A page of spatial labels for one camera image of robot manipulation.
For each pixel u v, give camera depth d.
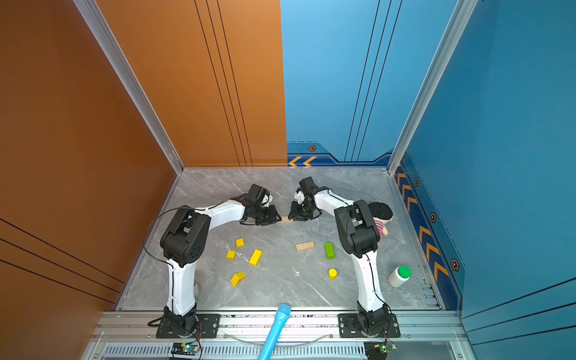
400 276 0.76
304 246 0.92
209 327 0.73
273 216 0.89
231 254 0.89
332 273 0.83
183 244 0.54
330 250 0.89
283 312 0.73
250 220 0.83
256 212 0.83
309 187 0.85
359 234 0.58
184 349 0.71
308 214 0.89
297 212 0.89
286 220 0.98
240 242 0.92
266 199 0.86
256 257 0.88
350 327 0.72
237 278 0.82
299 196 0.97
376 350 0.71
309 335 0.73
